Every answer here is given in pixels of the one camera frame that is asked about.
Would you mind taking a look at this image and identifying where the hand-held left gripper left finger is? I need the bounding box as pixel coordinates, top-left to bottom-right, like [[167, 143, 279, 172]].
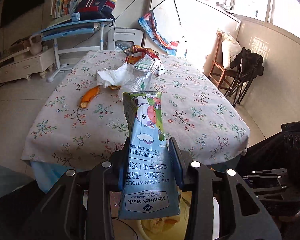
[[22, 137, 130, 240]]

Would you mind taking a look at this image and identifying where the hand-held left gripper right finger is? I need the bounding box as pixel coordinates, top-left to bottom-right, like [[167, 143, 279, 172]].
[[168, 137, 282, 240]]

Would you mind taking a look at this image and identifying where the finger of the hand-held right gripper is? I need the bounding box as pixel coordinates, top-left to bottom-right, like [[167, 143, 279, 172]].
[[243, 168, 288, 182]]

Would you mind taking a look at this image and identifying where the light blue milk carton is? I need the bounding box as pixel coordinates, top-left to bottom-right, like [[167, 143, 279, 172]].
[[118, 91, 181, 220]]

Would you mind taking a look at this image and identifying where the yellow plastic basin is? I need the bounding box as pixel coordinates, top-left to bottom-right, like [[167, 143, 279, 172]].
[[140, 190, 191, 240]]

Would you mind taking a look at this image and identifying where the clear plastic bottle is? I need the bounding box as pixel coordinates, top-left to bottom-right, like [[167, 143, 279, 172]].
[[119, 57, 163, 101]]

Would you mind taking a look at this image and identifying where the large white tissue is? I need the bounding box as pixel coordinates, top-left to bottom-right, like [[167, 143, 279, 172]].
[[97, 62, 136, 88]]

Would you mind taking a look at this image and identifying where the red snack bag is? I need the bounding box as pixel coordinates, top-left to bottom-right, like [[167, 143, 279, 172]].
[[125, 45, 161, 64]]

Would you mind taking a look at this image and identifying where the floral tablecloth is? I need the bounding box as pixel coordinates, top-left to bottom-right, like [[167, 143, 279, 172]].
[[21, 50, 251, 168]]

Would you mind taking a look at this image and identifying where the blue plastic bag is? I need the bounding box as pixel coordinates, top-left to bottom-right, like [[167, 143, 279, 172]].
[[31, 160, 65, 193]]

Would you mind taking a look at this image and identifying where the orange fruit peel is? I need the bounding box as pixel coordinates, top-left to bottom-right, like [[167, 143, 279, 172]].
[[79, 85, 101, 109]]

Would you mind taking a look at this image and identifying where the black folding chair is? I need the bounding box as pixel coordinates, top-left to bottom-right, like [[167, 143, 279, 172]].
[[224, 74, 256, 107]]

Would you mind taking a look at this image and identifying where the wooden chair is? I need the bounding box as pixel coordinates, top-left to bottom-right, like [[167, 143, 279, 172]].
[[209, 30, 238, 88]]

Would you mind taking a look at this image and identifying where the cream cushion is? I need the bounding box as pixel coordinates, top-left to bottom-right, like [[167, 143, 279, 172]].
[[221, 32, 242, 69]]

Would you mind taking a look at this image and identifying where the white floor appliance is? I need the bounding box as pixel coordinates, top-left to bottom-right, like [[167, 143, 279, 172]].
[[107, 27, 144, 52]]

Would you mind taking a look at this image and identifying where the white tall cabinet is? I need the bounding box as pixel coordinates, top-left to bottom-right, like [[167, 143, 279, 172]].
[[142, 0, 242, 73]]

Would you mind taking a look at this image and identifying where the window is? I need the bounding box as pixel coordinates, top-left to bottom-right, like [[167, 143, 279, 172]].
[[222, 0, 300, 30]]

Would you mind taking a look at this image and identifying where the cream television stand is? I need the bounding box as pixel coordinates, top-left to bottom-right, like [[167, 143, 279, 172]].
[[0, 46, 56, 85]]

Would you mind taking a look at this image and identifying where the pink kettlebell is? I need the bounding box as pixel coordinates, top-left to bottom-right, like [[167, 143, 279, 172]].
[[29, 35, 43, 55]]

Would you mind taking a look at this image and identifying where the blue study desk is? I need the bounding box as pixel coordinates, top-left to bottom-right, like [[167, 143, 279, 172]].
[[32, 17, 111, 83]]

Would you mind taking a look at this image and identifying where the brown box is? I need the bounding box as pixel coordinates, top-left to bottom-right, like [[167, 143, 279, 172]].
[[10, 39, 32, 53]]

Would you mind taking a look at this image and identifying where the flat green booklet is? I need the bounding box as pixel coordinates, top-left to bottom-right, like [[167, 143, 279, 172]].
[[48, 16, 73, 28]]

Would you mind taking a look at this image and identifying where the navy red backpack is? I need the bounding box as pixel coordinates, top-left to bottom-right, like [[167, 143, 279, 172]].
[[76, 0, 117, 20]]

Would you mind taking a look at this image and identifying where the row of books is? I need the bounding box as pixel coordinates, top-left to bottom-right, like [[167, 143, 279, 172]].
[[50, 0, 78, 19]]

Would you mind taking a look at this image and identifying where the black flat television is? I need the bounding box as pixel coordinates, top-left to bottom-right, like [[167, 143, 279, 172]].
[[0, 0, 49, 28]]

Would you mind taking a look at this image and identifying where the bundle of white cables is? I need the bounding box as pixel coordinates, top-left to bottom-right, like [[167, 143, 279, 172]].
[[115, 42, 133, 51]]

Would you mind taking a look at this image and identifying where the printed drawstring bag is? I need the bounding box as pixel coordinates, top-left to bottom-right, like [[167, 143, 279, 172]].
[[138, 0, 186, 55]]

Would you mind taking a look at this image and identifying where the black wall cable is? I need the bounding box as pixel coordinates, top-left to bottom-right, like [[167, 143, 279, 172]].
[[115, 0, 153, 20]]

